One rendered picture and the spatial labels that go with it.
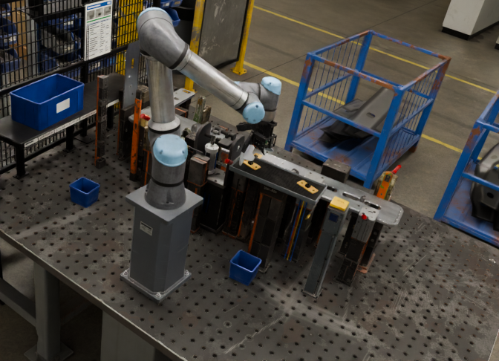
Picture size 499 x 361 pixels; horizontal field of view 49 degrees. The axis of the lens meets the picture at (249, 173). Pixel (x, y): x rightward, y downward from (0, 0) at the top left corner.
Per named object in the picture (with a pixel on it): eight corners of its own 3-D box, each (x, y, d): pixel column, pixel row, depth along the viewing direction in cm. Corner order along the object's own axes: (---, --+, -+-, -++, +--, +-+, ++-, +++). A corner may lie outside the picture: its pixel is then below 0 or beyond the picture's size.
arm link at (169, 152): (152, 183, 189) (155, 150, 182) (148, 163, 200) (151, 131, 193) (186, 184, 193) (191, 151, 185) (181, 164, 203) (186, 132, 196)
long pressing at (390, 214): (406, 206, 246) (407, 203, 246) (395, 230, 228) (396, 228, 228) (151, 105, 287) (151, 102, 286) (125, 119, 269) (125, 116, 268)
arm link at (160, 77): (152, 166, 199) (136, 19, 169) (149, 145, 211) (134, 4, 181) (185, 163, 202) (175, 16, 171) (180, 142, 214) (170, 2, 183)
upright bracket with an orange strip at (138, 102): (135, 180, 277) (142, 90, 251) (134, 181, 276) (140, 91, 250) (131, 178, 278) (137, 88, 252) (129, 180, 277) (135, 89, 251)
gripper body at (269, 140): (262, 153, 208) (268, 125, 202) (245, 143, 213) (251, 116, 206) (274, 148, 214) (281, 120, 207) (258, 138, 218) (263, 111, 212)
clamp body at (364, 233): (359, 275, 245) (383, 211, 226) (352, 290, 236) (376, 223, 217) (339, 267, 248) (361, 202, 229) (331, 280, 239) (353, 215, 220)
